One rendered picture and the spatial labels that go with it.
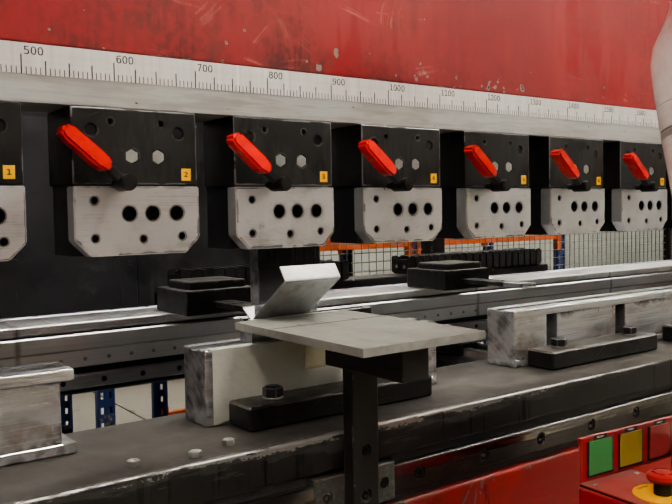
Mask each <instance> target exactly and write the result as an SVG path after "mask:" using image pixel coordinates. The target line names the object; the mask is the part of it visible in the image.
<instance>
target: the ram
mask: <svg viewBox="0 0 672 504"><path fill-rule="evenodd" d="M669 6H670V1H669V0H0V40H6V41H16V42H25V43H34V44H44V45H53V46H62V47H71V48H81V49H90V50H99V51H109V52H118V53H127V54H137V55H146V56H155V57H164V58H174V59H183V60H192V61H202V62H211V63H220V64H229V65H239V66H248V67H257V68H267V69H276V70H285V71H294V72H304V73H313V74H322V75H332V76H341V77H350V78H359V79H369V80H378V81H387V82H397V83H406V84H415V85H424V86H434V87H443V88H452V89H462V90H471V91H480V92H490V93H499V94H508V95H517V96H527V97H536V98H545V99H555V100H564V101H573V102H582V103H592V104H601V105H610V106H620V107H629V108H638V109H647V110H656V105H655V99H654V93H653V87H652V80H651V71H650V63H651V55H652V51H653V47H654V45H655V42H656V40H657V38H658V35H659V33H660V31H661V29H662V27H663V25H664V23H665V21H666V18H667V15H668V12H669ZM0 101H10V102H19V103H20V104H21V111H22V112H39V113H51V112H54V111H56V110H59V109H62V108H65V107H68V106H71V105H72V106H88V107H103V108H118V109H134V110H149V111H165V112H180V113H193V114H195V122H207V121H212V120H217V119H222V118H226V117H231V116H242V117H257V118H273V119H288V120H304V121H319V122H330V123H331V129H334V128H340V127H347V126H353V125H360V124H365V125H381V126H396V127H412V128H427V129H439V130H440V134H443V133H451V132H459V131H474V132H489V133H504V134H520V135H528V136H529V138H538V137H548V136H551V137H566V138H582V139H597V140H603V142H614V141H628V142H643V143H659V144H662V141H661V135H660V129H659V128H657V127H646V126H634V125H622V124H611V123H599V122H587V121H576V120H564V119H552V118H540V117H529V116H517V115H505V114H494V113H482V112H470V111H459V110H447V109H435V108H424V107H412V106H400V105H388V104H377V103H365V102H353V101H342V100H330V99H318V98H307V97H295V96H283V95H272V94H260V93H248V92H237V91H225V90H213V89H201V88H190V87H178V86H166V85H155V84H143V83H131V82H120V81H108V80H96V79H85V78H73V77H61V76H49V75H38V74H26V73H14V72H3V71H0Z"/></svg>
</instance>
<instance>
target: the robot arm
mask: <svg viewBox="0 0 672 504"><path fill-rule="evenodd" d="M669 1H670V6H669V12H668V15H667V18H666V21H665V23H664V25H663V27H662V29H661V31H660V33H659V35H658V38H657V40H656V42H655V45H654V47H653V51H652V55H651V63H650V71H651V80H652V87H653V93H654V99H655V105H656V111H657V117H658V123H659V129H660V135H661V141H662V147H663V152H664V158H665V163H666V169H667V174H668V180H669V185H670V191H671V197H672V0H669Z"/></svg>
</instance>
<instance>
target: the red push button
mask: <svg viewBox="0 0 672 504"><path fill-rule="evenodd" d="M646 477H647V479H648V481H650V482H652V483H653V493H654V494H655V495H657V496H662V497H670V496H672V470H670V469H665V468H654V469H651V470H649V471H647V473H646Z"/></svg>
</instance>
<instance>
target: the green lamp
mask: <svg viewBox="0 0 672 504"><path fill-rule="evenodd" d="M609 470H612V436H611V437H607V438H603V439H599V440H595V441H591V442H589V476H591V475H595V474H598V473H602V472H606V471H609Z"/></svg>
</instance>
